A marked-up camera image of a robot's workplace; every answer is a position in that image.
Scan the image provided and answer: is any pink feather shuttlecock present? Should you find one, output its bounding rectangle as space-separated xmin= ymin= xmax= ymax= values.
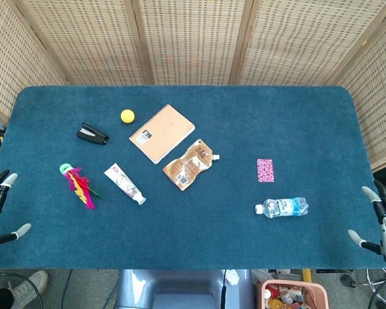
xmin=59 ymin=163 xmax=104 ymax=211

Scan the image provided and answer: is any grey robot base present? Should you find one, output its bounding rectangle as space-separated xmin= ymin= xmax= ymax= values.
xmin=114 ymin=268 xmax=255 ymax=309

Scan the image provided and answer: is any chrome stool base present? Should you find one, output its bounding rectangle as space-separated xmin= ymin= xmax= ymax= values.
xmin=366 ymin=264 xmax=386 ymax=309

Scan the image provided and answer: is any white sneaker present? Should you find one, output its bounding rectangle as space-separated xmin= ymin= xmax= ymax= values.
xmin=6 ymin=269 xmax=49 ymax=309

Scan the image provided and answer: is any clear plastic water bottle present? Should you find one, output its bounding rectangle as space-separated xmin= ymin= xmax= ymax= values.
xmin=254 ymin=196 xmax=309 ymax=218

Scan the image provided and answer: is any black stapler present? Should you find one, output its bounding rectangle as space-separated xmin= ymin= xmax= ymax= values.
xmin=76 ymin=122 xmax=111 ymax=146

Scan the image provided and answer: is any pink plastic basket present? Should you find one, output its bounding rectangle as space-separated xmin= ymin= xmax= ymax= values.
xmin=255 ymin=279 xmax=329 ymax=309

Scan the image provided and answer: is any pink patterned card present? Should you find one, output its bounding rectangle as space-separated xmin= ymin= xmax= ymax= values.
xmin=256 ymin=158 xmax=275 ymax=183

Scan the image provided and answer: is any white floral tube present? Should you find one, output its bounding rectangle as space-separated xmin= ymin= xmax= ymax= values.
xmin=104 ymin=163 xmax=147 ymax=206

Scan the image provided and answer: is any yellow ball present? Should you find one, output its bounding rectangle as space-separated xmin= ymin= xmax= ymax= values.
xmin=120 ymin=109 xmax=136 ymax=124

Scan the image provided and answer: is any orange spiral notebook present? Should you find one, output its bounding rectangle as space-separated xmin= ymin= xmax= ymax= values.
xmin=129 ymin=103 xmax=196 ymax=165

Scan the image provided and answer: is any blue table cloth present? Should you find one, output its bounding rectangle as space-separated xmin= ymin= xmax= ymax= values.
xmin=0 ymin=84 xmax=386 ymax=270

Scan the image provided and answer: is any brown spouted drink pouch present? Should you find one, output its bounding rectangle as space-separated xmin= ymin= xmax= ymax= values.
xmin=162 ymin=138 xmax=221 ymax=191

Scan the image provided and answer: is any woven bamboo folding screen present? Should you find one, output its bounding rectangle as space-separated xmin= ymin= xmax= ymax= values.
xmin=0 ymin=0 xmax=386 ymax=171

